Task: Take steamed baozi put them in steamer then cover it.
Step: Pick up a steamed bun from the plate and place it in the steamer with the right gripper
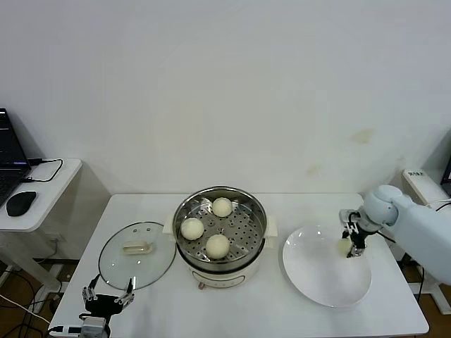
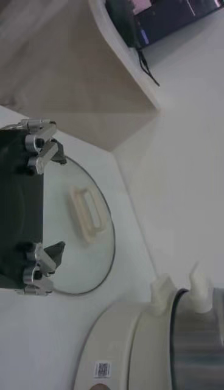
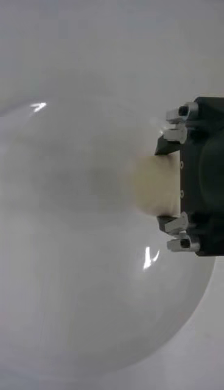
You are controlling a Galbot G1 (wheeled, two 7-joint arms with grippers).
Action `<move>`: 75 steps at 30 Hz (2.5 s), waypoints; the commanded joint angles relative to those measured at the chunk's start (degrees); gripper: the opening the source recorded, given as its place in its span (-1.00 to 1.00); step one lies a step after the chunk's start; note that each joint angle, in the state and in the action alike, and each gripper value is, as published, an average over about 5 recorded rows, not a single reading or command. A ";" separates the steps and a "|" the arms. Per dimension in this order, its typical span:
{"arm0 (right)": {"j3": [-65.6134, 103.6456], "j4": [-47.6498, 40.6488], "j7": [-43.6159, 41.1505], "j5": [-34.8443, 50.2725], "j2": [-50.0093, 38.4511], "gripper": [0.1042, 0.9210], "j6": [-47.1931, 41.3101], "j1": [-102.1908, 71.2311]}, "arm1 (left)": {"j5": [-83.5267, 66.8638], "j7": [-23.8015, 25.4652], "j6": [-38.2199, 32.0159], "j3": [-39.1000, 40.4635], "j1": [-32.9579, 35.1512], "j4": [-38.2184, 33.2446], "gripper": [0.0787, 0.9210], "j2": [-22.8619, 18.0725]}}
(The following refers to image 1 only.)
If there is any white round plate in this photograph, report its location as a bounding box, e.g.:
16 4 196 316
280 225 373 308

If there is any black laptop usb cable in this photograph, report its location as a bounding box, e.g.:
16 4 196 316
20 158 64 183

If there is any black box on side table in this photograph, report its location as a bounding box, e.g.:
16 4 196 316
440 168 451 197

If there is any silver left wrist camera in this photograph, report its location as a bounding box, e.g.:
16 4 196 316
80 316 109 337

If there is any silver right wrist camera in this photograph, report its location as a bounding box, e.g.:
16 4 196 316
339 209 362 223

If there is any black laptop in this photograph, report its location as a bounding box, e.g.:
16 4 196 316
0 108 32 208

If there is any black computer mouse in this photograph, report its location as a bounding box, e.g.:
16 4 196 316
6 191 37 217

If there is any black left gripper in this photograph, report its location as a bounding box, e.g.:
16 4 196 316
82 275 137 316

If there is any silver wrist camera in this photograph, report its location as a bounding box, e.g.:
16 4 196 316
80 316 109 337
339 209 362 223

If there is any white side table with laptop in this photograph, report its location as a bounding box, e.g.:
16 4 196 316
0 157 111 293

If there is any stainless steel steamer basket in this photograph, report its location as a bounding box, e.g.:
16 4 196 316
173 185 268 265

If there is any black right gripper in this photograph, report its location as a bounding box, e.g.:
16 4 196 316
342 220 369 260

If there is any glass pot lid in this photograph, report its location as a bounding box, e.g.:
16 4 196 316
98 220 177 291

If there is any white steamed baozi bun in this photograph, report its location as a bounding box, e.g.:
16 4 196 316
211 196 233 218
205 234 230 260
180 217 205 242
336 238 353 257

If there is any white floor cable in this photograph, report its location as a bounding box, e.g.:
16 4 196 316
0 294 52 323

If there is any cream electric cooking pot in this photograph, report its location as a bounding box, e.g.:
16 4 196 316
163 213 279 292

